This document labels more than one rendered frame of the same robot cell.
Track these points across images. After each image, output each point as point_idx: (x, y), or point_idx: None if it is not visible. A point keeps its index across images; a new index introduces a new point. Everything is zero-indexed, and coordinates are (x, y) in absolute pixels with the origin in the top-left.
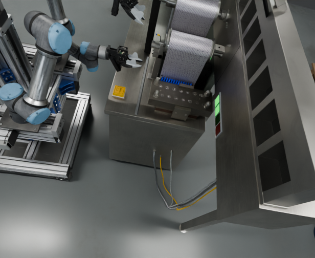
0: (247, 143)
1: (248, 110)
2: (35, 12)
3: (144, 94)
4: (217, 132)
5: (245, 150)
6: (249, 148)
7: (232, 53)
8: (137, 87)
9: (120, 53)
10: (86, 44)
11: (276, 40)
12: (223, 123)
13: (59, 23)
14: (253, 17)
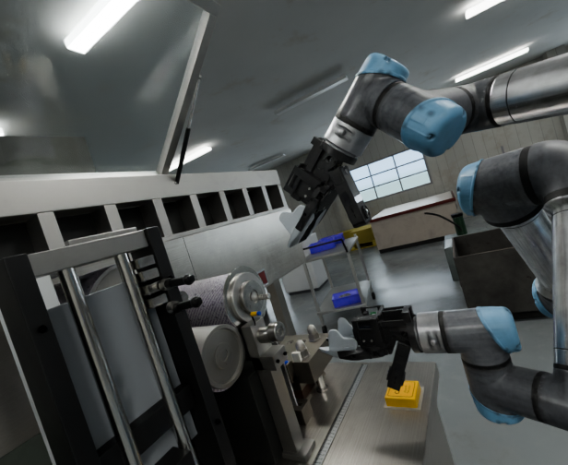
0: (268, 220)
1: (250, 219)
2: (542, 141)
3: (337, 400)
4: (265, 277)
5: (272, 222)
6: (270, 217)
7: (183, 261)
8: (352, 415)
9: (372, 312)
10: (486, 307)
11: (209, 176)
12: (256, 268)
13: (476, 167)
14: (157, 207)
